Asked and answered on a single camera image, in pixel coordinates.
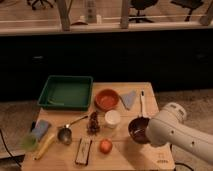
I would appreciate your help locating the orange tomato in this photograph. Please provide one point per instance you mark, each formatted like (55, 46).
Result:
(105, 146)

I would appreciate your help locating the green plastic tray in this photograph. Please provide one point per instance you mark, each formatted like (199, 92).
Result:
(66, 93)

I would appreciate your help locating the black office chair right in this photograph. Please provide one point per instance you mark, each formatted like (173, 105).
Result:
(191, 5)

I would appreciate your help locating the dark brown bowl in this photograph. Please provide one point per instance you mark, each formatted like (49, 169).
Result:
(137, 128)

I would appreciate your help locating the blue folded cloth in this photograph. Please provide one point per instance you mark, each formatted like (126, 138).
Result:
(128, 99)

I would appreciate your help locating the orange bowl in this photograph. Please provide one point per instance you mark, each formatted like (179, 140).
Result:
(106, 99)

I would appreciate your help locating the metal ladle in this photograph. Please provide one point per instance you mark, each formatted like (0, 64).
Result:
(64, 134)

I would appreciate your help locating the white cup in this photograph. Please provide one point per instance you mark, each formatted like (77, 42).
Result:
(112, 118)

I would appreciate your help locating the green plastic cup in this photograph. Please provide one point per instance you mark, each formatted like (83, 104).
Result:
(29, 143)

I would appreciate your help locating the black office chair left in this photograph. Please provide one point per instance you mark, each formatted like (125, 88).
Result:
(43, 3)

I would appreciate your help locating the blue sponge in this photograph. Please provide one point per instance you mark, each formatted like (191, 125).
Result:
(40, 129)

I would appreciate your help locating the bunch of dark grapes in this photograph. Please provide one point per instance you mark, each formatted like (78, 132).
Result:
(93, 124)

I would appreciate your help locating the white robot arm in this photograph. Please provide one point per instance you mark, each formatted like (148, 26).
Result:
(167, 126)

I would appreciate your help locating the black office chair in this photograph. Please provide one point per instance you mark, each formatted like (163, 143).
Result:
(191, 5)
(140, 5)
(43, 3)

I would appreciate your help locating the black rectangular box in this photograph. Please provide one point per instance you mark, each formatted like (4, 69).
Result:
(82, 156)

